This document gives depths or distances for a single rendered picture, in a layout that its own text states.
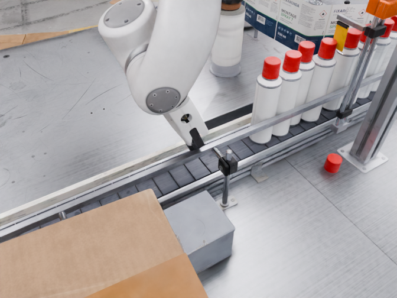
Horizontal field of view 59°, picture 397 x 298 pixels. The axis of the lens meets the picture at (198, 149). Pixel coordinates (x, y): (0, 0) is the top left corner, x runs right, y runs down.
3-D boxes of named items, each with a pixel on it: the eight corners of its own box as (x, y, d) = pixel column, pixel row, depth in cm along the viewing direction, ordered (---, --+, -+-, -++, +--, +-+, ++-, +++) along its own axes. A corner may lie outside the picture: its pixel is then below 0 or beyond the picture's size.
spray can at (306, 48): (286, 110, 89) (303, 35, 75) (303, 120, 87) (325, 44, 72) (274, 119, 87) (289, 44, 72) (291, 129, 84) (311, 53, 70)
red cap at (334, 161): (322, 169, 82) (325, 159, 79) (325, 160, 84) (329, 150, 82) (336, 175, 81) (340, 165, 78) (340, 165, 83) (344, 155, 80)
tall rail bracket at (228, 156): (215, 183, 79) (218, 129, 67) (234, 206, 74) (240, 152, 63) (203, 189, 78) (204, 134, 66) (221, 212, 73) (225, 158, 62)
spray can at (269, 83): (262, 127, 85) (275, 51, 70) (275, 140, 81) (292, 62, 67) (244, 133, 83) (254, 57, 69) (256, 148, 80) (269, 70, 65)
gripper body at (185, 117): (198, 91, 56) (216, 132, 65) (169, 62, 62) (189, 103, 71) (160, 118, 55) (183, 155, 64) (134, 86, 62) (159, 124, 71)
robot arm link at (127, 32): (192, 88, 54) (176, 54, 60) (159, 16, 44) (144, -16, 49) (143, 111, 54) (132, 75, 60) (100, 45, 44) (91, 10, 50)
